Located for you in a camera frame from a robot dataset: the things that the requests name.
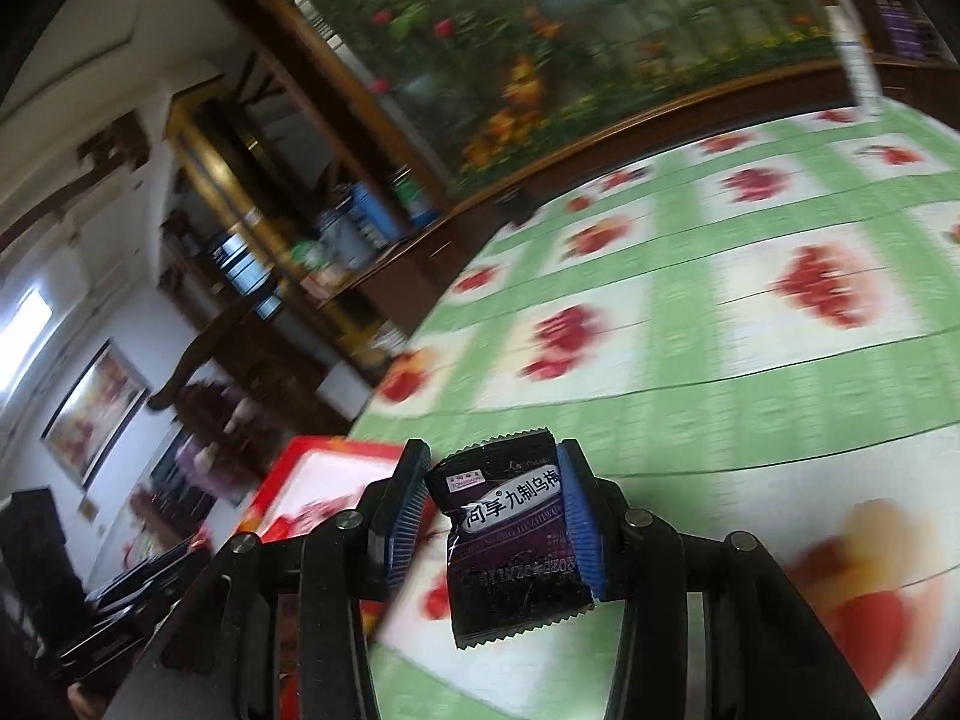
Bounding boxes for black speaker box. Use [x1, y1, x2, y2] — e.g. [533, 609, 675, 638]
[0, 490, 85, 642]

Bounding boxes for white post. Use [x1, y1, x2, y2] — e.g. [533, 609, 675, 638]
[816, 0, 884, 115]

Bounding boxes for flower garden painting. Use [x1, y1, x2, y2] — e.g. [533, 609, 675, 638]
[255, 0, 842, 194]

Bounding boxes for blue can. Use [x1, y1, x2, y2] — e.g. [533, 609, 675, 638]
[347, 180, 400, 250]

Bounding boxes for bright window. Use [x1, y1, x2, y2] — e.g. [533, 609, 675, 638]
[0, 287, 55, 392]

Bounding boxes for green floral tablecloth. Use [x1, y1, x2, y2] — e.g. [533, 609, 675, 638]
[349, 106, 960, 720]

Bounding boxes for framed wall picture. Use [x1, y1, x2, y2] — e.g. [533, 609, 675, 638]
[40, 336, 152, 490]

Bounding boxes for red and white box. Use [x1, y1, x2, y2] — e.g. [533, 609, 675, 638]
[236, 435, 411, 542]

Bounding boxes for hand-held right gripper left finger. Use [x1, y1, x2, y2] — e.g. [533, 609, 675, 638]
[105, 439, 431, 720]

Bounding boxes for purple boxes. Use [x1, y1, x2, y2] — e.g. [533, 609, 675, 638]
[876, 0, 940, 62]

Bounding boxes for green can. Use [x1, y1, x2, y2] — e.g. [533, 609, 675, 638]
[388, 163, 441, 231]

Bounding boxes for black snack packet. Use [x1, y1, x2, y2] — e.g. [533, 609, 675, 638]
[424, 426, 599, 650]

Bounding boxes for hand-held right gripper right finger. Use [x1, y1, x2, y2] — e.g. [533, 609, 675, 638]
[556, 439, 878, 720]

